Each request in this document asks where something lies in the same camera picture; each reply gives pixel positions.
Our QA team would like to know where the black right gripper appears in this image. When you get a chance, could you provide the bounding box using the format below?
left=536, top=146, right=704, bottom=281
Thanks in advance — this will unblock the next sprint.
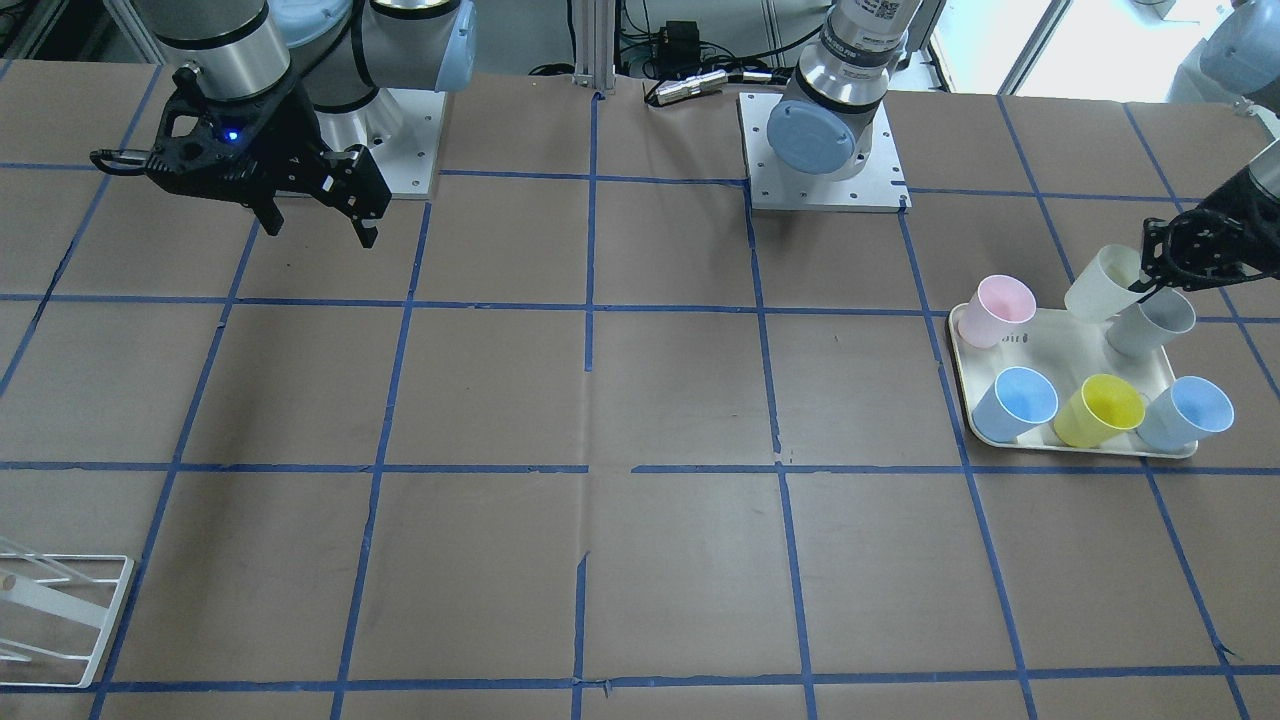
left=239, top=85, right=392, bottom=249

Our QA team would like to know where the pink plastic cup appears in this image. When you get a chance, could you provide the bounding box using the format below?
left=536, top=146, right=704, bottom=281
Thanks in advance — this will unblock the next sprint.
left=956, top=274, right=1037, bottom=348

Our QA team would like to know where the silver cable connector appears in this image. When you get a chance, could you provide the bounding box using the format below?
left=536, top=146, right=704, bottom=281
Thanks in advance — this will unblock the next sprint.
left=643, top=69, right=730, bottom=108

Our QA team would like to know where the white plastic cup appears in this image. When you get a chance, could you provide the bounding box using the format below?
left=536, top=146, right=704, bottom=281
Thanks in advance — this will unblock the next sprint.
left=1064, top=243, right=1144, bottom=323

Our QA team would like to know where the blue plastic cup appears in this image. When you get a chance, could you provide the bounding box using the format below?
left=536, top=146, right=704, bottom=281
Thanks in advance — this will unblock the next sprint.
left=1135, top=375, right=1236, bottom=454
left=972, top=366, right=1059, bottom=443

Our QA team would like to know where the yellow plastic cup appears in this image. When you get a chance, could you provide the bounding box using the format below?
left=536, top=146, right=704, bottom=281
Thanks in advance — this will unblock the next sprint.
left=1052, top=374, right=1147, bottom=448

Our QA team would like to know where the grey plastic cup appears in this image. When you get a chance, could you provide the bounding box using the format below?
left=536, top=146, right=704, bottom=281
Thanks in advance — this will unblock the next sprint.
left=1103, top=288, right=1197, bottom=357

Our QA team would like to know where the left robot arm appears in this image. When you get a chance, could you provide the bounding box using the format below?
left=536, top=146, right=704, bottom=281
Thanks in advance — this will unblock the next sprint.
left=765, top=1, right=1279, bottom=296

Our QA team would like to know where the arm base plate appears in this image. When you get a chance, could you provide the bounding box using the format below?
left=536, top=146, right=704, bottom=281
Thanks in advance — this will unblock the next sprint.
left=310, top=81, right=448, bottom=200
left=739, top=92, right=913, bottom=213

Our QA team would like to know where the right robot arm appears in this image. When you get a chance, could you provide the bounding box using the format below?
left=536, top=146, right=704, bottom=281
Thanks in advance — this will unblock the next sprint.
left=91, top=1, right=477, bottom=247

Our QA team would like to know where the white wire cup rack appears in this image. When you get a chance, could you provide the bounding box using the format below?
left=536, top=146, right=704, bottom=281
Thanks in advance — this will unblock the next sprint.
left=1, top=538, right=134, bottom=691

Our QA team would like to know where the aluminium frame post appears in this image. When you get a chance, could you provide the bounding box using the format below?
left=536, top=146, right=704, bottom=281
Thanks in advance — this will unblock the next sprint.
left=570, top=0, right=618, bottom=99

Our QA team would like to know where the cream plastic tray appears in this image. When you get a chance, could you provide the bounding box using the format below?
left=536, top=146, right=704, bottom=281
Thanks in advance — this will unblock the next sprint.
left=947, top=304, right=1199, bottom=460

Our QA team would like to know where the blue plastic cup near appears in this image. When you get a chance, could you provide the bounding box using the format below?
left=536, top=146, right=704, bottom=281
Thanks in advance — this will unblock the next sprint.
left=972, top=366, right=1059, bottom=443

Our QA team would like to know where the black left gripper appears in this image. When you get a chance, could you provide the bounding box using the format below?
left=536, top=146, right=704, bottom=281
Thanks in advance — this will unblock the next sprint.
left=1140, top=167, right=1279, bottom=301

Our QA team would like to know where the blue plastic cup far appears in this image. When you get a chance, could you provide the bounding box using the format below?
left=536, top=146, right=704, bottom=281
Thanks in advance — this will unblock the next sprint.
left=1135, top=375, right=1236, bottom=454

